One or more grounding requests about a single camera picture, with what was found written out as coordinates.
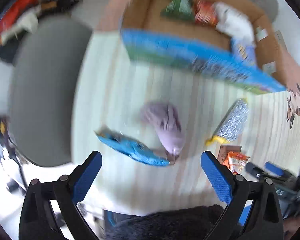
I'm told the orange panda snack pack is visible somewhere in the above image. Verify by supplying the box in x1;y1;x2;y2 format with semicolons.
222;151;250;175

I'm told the silver yellow scrub sponge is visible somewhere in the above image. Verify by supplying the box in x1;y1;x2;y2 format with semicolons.
205;99;249;146

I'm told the purple plush bunny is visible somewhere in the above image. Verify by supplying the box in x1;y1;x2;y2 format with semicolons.
141;101;185;162

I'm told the blue snack wrapper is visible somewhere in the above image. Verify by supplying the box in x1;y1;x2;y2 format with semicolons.
95;127;175;167

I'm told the light blue star pack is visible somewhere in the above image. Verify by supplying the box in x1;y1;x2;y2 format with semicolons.
230;37;257;68

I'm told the white XAMNO soft pack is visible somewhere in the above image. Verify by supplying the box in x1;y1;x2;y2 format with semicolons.
213;2;255;44

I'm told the red floral snack pack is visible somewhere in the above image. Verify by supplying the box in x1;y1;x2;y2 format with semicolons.
193;0;218;27

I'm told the green snack pack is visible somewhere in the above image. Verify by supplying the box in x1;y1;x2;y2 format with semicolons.
160;0;194;22

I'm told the person's hand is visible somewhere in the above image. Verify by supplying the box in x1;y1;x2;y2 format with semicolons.
283;216;300;240

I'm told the small brown card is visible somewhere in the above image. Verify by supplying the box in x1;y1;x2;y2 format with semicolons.
217;145;242;164

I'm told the black fleece sleeve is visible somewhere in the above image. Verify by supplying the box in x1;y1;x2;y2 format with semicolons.
106;204;224;239

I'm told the grey plastic chair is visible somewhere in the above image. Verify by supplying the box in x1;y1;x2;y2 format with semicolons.
9;16;93;167

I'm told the open cardboard box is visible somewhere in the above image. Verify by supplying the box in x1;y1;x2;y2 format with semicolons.
121;0;287;94

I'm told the white goose plush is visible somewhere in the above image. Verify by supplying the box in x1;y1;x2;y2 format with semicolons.
0;11;38;45

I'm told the red orange plastic bag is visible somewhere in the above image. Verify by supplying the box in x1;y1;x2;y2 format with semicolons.
0;0;38;34

